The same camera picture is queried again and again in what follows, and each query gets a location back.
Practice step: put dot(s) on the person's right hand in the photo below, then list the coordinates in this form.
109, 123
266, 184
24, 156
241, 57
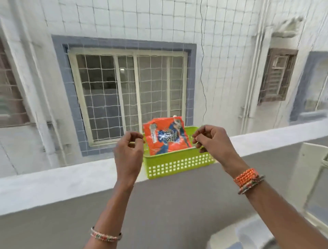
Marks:
220, 146

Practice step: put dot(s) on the person's left hand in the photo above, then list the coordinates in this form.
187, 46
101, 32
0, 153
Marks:
129, 159

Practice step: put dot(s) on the orange detergent packet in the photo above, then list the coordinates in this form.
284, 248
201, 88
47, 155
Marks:
164, 138

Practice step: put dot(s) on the cream and blue washing machine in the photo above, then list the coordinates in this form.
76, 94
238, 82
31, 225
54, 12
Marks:
246, 231

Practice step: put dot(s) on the washing machine lid with window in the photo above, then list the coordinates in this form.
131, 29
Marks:
307, 166

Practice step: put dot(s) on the person's right forearm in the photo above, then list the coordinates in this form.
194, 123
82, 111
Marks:
282, 218

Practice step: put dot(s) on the person's left forearm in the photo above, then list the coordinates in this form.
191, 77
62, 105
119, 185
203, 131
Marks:
112, 210

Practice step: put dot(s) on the green plastic basket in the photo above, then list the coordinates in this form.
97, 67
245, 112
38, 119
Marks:
176, 164

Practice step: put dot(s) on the thin beaded bangle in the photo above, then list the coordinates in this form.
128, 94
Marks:
105, 237
252, 184

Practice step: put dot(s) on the white drain pipes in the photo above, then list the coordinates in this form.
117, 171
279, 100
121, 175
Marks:
252, 77

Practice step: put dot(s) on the large cream framed window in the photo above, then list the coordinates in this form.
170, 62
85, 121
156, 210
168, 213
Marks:
74, 89

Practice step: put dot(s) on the window with metal grille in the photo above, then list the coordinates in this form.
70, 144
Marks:
276, 77

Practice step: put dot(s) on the thick white drain pipe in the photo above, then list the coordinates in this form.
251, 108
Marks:
43, 128

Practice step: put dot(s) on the blue tiled narrow window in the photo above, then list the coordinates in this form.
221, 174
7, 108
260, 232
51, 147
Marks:
302, 84

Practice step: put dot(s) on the brown framed window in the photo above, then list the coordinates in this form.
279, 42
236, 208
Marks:
10, 102

